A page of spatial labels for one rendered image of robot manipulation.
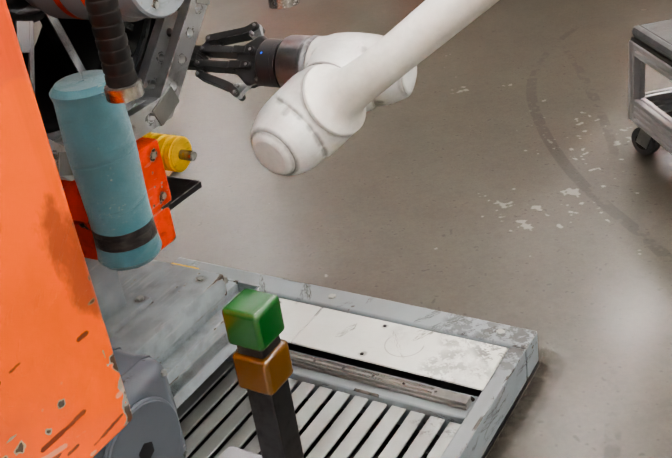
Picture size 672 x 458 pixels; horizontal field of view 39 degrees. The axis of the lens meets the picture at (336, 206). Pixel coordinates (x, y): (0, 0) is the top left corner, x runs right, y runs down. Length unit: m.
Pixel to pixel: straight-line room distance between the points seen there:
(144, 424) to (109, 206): 0.28
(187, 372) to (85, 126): 0.60
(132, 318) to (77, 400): 0.79
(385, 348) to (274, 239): 0.64
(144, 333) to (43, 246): 0.82
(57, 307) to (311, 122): 0.49
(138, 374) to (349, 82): 0.46
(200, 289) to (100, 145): 0.56
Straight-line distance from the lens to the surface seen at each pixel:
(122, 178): 1.26
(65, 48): 1.49
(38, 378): 0.87
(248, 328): 0.84
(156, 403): 1.25
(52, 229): 0.85
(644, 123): 2.43
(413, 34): 1.19
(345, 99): 1.22
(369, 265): 2.13
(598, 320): 1.91
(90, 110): 1.22
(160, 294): 1.74
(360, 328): 1.80
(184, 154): 1.53
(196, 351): 1.69
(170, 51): 1.51
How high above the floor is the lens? 1.12
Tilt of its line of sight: 28 degrees down
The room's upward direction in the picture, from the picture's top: 9 degrees counter-clockwise
